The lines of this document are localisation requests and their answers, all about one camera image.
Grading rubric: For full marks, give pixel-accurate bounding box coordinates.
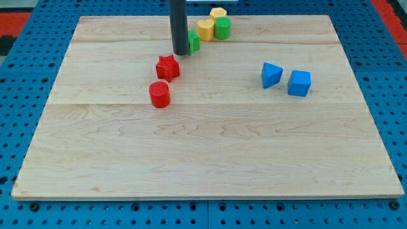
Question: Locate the red star block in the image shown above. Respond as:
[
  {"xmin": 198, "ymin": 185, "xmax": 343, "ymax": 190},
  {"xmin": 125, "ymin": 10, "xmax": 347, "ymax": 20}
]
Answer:
[{"xmin": 156, "ymin": 55, "xmax": 181, "ymax": 83}]

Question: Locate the green star block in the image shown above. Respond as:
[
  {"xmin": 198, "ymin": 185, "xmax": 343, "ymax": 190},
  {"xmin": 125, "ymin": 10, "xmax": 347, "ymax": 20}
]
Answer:
[{"xmin": 188, "ymin": 30, "xmax": 200, "ymax": 55}]

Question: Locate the blue triangle block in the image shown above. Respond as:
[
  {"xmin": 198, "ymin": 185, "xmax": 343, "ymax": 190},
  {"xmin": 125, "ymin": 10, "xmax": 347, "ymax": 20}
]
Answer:
[{"xmin": 261, "ymin": 62, "xmax": 284, "ymax": 89}]

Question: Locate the red cylinder block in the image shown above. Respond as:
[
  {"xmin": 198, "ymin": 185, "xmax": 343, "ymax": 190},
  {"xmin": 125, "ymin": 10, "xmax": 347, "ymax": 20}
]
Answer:
[{"xmin": 149, "ymin": 81, "xmax": 170, "ymax": 108}]

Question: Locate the wooden board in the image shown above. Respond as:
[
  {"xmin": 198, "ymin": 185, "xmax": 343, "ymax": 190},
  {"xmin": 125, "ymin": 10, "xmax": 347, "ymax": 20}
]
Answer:
[{"xmin": 11, "ymin": 15, "xmax": 404, "ymax": 201}]

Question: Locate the yellow heart block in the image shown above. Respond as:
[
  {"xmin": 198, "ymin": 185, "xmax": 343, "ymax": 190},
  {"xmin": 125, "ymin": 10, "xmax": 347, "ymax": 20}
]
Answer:
[{"xmin": 197, "ymin": 19, "xmax": 214, "ymax": 41}]

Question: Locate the green cylinder block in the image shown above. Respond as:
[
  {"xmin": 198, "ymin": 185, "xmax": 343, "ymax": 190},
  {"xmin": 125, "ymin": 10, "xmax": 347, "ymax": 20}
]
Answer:
[{"xmin": 214, "ymin": 17, "xmax": 231, "ymax": 40}]

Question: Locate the blue cube block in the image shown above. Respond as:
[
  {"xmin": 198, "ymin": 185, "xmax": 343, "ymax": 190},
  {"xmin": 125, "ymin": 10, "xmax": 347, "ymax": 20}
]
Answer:
[{"xmin": 287, "ymin": 70, "xmax": 312, "ymax": 97}]

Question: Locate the yellow hexagon block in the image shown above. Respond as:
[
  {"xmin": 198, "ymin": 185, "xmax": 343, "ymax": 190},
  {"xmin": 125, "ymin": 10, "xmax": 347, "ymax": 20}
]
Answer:
[{"xmin": 209, "ymin": 7, "xmax": 227, "ymax": 20}]

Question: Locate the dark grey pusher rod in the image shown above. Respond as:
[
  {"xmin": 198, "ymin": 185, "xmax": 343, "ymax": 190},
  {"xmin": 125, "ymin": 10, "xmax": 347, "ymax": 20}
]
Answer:
[{"xmin": 168, "ymin": 0, "xmax": 189, "ymax": 56}]

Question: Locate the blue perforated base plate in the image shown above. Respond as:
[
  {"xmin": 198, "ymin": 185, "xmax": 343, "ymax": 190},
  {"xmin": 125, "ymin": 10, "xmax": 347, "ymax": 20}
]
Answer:
[{"xmin": 1, "ymin": 1, "xmax": 406, "ymax": 228}]

